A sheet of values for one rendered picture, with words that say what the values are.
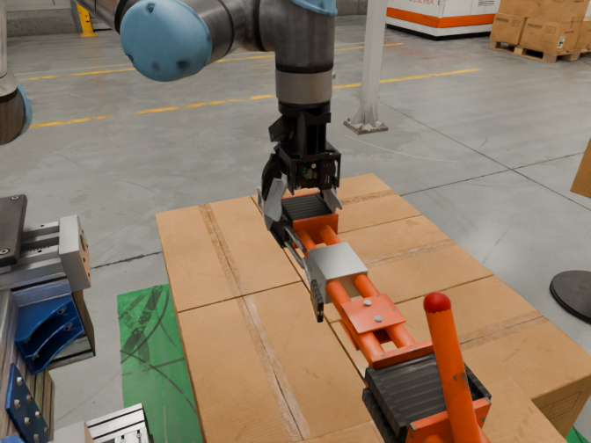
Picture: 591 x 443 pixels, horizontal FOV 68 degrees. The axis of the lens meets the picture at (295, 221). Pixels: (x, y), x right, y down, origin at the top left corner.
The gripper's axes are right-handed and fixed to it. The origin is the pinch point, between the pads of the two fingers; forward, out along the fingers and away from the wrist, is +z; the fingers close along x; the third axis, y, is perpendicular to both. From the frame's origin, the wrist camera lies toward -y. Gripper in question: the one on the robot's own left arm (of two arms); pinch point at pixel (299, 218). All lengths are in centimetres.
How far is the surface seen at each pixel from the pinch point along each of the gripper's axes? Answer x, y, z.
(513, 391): 19.8, 30.9, 13.4
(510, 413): 17.1, 33.5, 13.4
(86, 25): -101, -881, 86
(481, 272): 74, -29, 54
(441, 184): 168, -172, 108
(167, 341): -30, -86, 107
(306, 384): 5, -8, 54
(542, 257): 169, -80, 108
